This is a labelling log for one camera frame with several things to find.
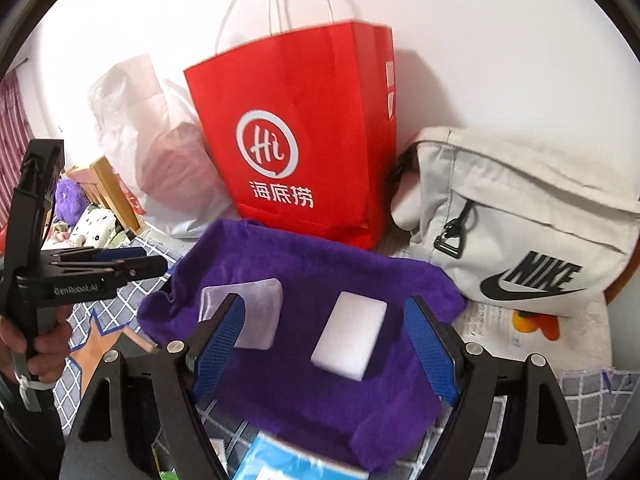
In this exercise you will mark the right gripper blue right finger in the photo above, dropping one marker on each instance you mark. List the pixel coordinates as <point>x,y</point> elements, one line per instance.
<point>437,346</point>

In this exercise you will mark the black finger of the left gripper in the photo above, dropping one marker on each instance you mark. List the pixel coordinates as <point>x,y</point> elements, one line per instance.
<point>133,263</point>

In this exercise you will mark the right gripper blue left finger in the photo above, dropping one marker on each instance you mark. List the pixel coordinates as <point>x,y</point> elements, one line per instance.
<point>212,343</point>

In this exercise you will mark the white sponge block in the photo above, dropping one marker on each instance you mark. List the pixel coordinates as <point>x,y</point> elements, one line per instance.
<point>347,341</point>

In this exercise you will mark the person's left hand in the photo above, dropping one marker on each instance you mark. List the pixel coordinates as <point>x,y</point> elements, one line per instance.
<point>52,348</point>

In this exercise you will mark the white spotted pillow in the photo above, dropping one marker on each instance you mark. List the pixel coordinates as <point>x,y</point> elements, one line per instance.
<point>94,228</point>

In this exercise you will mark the purple fleece towel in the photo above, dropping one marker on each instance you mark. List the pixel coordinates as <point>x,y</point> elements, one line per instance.
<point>369,424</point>

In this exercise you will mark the purple plush toy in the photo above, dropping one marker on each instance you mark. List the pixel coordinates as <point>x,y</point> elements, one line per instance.
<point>70,201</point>

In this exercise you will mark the wooden bed headboard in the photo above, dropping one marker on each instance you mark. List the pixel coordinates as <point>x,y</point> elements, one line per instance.
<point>103,186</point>

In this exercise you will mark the blue tissue pack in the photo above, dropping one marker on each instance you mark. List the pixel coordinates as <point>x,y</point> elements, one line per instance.
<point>271,459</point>

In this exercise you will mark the white plastic Miniso bag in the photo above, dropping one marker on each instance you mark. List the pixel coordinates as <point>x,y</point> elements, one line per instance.
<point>151,135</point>

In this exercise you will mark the grey checkered bed sheet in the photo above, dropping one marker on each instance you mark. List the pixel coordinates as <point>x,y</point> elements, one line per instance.
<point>597,396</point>

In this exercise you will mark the beige Nike waist bag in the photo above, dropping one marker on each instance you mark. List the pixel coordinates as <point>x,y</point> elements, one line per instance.
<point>512,222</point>

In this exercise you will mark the red paper shopping bag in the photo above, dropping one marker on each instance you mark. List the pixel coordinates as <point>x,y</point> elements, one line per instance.
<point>301,125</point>

